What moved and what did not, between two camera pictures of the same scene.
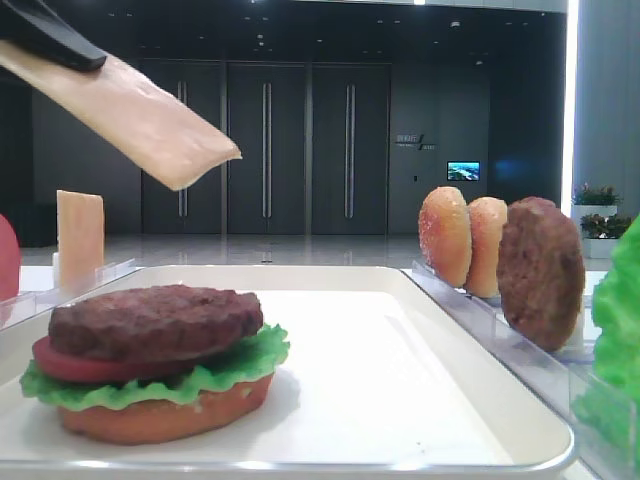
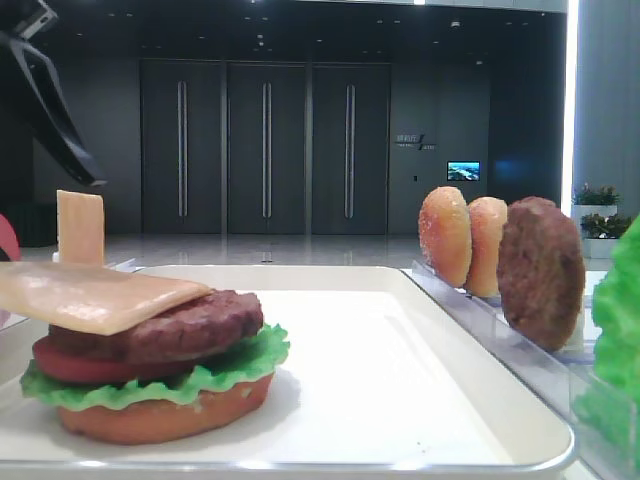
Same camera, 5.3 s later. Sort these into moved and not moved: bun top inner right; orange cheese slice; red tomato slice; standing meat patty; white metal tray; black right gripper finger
Moved: black right gripper finger; orange cheese slice
Not moved: standing meat patty; red tomato slice; bun top inner right; white metal tray
